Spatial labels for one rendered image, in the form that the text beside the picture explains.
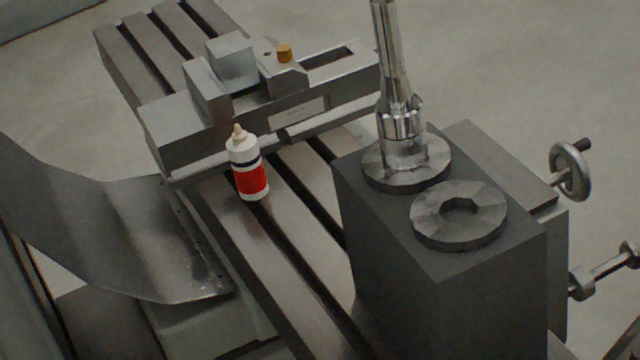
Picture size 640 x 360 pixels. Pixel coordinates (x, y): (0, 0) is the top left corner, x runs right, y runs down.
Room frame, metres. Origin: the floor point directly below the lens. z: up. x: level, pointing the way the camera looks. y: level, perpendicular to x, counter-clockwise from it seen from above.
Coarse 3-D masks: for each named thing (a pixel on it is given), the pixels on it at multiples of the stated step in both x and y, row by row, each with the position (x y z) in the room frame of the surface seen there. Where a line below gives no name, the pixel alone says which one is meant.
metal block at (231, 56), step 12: (228, 36) 1.19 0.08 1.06; (240, 36) 1.18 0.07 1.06; (216, 48) 1.16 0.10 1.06; (228, 48) 1.16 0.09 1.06; (240, 48) 1.15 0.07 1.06; (252, 48) 1.15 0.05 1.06; (216, 60) 1.14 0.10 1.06; (228, 60) 1.14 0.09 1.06; (240, 60) 1.14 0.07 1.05; (252, 60) 1.15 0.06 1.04; (216, 72) 1.16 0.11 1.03; (228, 72) 1.14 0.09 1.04; (240, 72) 1.14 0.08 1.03; (252, 72) 1.15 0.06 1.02; (228, 84) 1.14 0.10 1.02; (240, 84) 1.14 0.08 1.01; (252, 84) 1.15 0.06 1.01
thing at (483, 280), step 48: (432, 144) 0.77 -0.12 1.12; (336, 192) 0.79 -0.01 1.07; (384, 192) 0.72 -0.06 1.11; (432, 192) 0.69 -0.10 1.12; (480, 192) 0.68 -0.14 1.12; (384, 240) 0.68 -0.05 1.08; (432, 240) 0.63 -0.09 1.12; (480, 240) 0.62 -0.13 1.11; (528, 240) 0.62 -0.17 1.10; (384, 288) 0.70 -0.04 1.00; (432, 288) 0.59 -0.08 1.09; (480, 288) 0.60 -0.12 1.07; (528, 288) 0.62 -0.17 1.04; (432, 336) 0.61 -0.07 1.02; (480, 336) 0.60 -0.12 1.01; (528, 336) 0.61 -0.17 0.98
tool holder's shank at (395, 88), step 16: (384, 0) 0.75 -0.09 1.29; (384, 16) 0.75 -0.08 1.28; (384, 32) 0.75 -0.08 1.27; (400, 32) 0.75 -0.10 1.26; (384, 48) 0.75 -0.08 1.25; (400, 48) 0.75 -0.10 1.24; (384, 64) 0.75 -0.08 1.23; (400, 64) 0.75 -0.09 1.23; (384, 80) 0.75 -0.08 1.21; (400, 80) 0.75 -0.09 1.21; (384, 96) 0.75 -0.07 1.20; (400, 96) 0.74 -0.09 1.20
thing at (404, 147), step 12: (420, 120) 0.74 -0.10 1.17; (384, 132) 0.74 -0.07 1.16; (396, 132) 0.74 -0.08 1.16; (408, 132) 0.73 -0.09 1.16; (420, 132) 0.74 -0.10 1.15; (384, 144) 0.75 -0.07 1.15; (396, 144) 0.74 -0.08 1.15; (408, 144) 0.73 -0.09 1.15; (420, 144) 0.74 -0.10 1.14; (384, 156) 0.75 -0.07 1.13; (396, 156) 0.74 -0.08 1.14; (408, 156) 0.73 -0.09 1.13; (420, 156) 0.74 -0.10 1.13; (396, 168) 0.74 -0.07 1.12; (408, 168) 0.73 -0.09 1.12
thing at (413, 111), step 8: (416, 96) 0.76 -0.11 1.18; (376, 104) 0.76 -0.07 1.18; (384, 104) 0.76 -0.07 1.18; (408, 104) 0.75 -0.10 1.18; (416, 104) 0.75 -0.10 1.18; (376, 112) 0.75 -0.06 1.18; (384, 112) 0.75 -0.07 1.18; (392, 112) 0.74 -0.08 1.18; (400, 112) 0.74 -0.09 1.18; (408, 112) 0.74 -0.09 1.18; (416, 112) 0.74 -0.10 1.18; (384, 120) 0.74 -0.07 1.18; (392, 120) 0.74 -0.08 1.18; (400, 120) 0.73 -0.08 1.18; (408, 120) 0.73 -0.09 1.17
